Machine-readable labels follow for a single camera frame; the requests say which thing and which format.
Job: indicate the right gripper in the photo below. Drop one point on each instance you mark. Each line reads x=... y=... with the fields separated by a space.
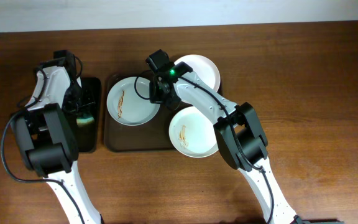
x=156 y=92

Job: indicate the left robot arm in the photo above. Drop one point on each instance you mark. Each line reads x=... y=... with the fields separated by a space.
x=58 y=123

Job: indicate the pale blue plate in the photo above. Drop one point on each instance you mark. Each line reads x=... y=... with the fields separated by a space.
x=126 y=107

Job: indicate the white plate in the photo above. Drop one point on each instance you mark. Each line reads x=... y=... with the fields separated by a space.
x=205 y=69
x=192 y=133

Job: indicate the black plastic tray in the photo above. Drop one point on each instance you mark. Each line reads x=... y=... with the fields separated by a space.
x=87 y=136

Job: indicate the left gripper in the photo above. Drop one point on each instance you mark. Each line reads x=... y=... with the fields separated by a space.
x=81 y=104

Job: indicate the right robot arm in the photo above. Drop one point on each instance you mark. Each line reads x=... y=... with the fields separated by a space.
x=241 y=140

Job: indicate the brown serving tray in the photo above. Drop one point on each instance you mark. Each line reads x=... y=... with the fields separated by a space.
x=150 y=136

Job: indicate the green yellow sponge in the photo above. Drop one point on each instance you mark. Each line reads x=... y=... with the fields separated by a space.
x=84 y=119

